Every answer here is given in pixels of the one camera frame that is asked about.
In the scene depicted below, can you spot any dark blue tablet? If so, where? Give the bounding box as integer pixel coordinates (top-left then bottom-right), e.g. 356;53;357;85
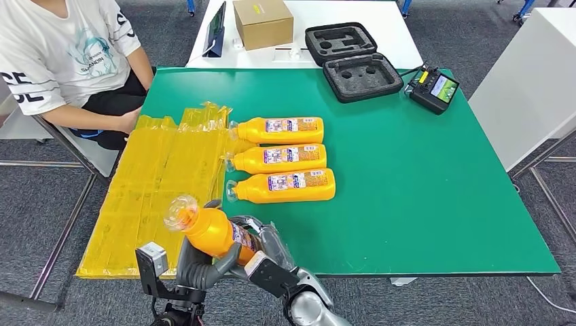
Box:
202;1;228;58

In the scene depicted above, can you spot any yellow film-wrapped cardboard sheet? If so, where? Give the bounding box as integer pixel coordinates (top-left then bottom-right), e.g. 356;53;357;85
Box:
75;102;231;280

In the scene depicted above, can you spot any orange detergent bottle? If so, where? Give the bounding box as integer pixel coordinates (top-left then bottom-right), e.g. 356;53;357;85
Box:
163;194;262;267
225;168;337;204
223;143;328;175
228;117;325;146

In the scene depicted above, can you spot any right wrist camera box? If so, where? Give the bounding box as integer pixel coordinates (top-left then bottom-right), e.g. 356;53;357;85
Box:
242;251;300;298

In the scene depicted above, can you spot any white floor cable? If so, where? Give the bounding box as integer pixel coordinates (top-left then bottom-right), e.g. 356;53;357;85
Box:
526;276;576;316

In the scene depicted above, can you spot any black foam-lined case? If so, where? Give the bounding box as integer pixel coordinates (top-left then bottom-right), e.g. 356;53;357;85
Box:
304;21;405;105

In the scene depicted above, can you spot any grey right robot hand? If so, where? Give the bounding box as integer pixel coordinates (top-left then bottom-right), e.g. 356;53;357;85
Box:
229;215;298;271

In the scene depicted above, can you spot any grey metal bench frame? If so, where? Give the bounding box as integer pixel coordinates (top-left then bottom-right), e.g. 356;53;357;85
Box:
0;114;101;314

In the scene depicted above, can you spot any brown cardboard box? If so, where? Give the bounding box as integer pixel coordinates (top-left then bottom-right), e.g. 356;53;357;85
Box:
232;0;295;51

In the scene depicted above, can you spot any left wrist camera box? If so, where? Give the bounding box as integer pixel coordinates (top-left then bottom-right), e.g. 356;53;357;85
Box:
134;242;177;298

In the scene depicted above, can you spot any steel table frame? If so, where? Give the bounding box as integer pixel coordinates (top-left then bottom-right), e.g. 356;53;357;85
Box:
510;130;576;246

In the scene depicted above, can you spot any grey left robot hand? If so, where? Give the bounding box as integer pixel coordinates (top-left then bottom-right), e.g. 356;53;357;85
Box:
175;199;244;291

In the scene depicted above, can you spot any white table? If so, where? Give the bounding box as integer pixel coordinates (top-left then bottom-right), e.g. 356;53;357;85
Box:
185;0;425;71

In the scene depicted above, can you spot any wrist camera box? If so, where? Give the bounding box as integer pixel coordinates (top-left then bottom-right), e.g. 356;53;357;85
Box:
134;242;177;298
242;251;300;298

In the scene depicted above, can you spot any white bench seat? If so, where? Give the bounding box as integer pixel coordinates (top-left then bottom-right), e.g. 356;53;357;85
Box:
0;81;121;179

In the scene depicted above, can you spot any black remote controller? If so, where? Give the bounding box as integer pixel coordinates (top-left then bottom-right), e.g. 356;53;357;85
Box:
399;62;461;117

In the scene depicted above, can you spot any person's right hand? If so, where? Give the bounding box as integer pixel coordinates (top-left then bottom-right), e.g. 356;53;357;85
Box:
118;107;143;134

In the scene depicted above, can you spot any person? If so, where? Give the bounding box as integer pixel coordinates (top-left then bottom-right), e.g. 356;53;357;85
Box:
0;0;156;151

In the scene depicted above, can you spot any white cabinet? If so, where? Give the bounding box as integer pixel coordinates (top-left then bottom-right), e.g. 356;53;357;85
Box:
467;7;576;173

